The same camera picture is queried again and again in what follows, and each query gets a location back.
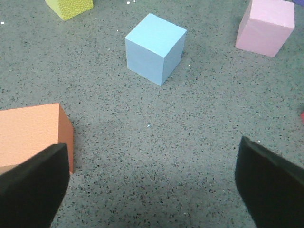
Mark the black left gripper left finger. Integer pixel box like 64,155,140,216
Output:
0,143,70,228

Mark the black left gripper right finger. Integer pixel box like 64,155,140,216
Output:
235,136,304,228

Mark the purple foam cube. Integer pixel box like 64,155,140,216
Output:
293,0,304,6

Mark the light blue foam cube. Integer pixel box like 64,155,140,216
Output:
125,13,187,86

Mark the yellow foam cube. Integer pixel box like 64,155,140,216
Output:
45,0,94,21

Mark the orange foam cube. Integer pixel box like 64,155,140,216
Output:
0,103,74,173

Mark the red textured foam cube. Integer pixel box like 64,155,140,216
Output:
300,112,304,123

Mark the pink foam cube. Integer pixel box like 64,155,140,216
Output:
235,0,295,57

